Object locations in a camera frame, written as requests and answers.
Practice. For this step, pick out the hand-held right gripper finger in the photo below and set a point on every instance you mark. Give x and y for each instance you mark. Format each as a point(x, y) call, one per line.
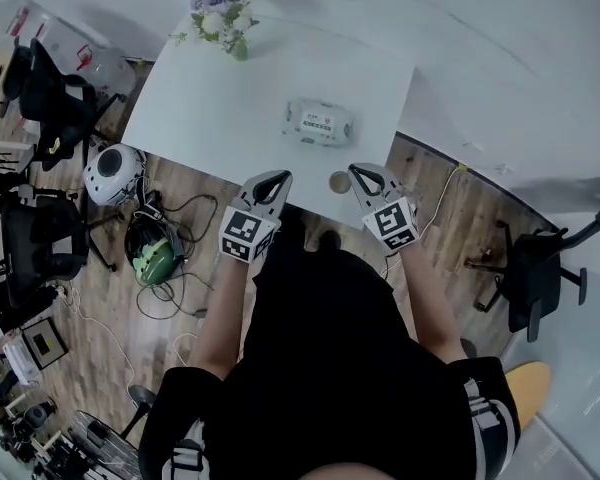
point(362, 193)
point(387, 180)

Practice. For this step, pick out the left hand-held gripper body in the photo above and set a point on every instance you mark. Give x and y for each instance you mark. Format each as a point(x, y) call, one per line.
point(242, 233)

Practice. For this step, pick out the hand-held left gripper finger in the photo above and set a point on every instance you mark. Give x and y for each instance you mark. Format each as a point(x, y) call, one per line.
point(250, 188)
point(286, 188)

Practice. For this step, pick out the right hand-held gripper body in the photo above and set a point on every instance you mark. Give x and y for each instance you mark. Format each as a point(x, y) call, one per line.
point(392, 223)

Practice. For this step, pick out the white wet wipe pack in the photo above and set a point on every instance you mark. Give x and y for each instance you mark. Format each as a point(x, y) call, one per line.
point(345, 118)

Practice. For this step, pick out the person's left forearm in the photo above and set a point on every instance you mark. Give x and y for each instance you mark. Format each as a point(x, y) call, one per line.
point(225, 318)

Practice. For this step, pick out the person's right forearm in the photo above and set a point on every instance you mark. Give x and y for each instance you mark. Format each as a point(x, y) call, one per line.
point(425, 308)

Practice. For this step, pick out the round brown table grommet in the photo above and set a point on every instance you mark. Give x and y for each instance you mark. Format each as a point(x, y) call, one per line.
point(339, 182)

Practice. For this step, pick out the person's right shoe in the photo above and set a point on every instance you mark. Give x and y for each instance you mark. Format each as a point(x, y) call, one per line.
point(331, 241)

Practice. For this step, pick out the green and black helmet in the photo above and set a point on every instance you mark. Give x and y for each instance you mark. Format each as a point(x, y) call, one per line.
point(155, 265)

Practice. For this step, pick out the green glass vase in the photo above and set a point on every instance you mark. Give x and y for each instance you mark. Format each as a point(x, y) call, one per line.
point(240, 52)

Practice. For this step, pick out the white dome-shaped device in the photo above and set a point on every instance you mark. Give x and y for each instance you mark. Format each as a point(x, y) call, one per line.
point(110, 175)

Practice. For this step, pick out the black office chair with headrest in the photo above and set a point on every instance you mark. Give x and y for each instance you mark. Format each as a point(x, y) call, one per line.
point(532, 278)

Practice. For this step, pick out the person's black clothing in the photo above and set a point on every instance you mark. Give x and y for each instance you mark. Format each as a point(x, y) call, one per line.
point(330, 368)

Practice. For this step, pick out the white artificial flower bouquet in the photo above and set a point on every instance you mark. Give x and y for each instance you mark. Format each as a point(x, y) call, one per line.
point(212, 23)

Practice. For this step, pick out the clear plastic storage box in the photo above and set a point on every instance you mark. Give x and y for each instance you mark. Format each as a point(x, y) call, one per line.
point(100, 68)

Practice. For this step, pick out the black mesh office chair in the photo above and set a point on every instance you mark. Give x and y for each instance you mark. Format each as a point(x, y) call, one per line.
point(55, 103)
point(40, 248)

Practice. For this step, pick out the round yellow side table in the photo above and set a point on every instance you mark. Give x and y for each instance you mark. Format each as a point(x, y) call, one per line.
point(527, 388)

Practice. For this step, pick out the black framed picture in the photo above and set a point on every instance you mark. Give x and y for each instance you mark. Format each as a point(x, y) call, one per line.
point(42, 343)

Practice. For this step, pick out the person's head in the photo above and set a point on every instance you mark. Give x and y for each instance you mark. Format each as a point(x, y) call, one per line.
point(347, 473)

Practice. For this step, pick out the white plastic box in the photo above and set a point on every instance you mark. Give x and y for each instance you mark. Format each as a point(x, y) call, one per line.
point(22, 363)

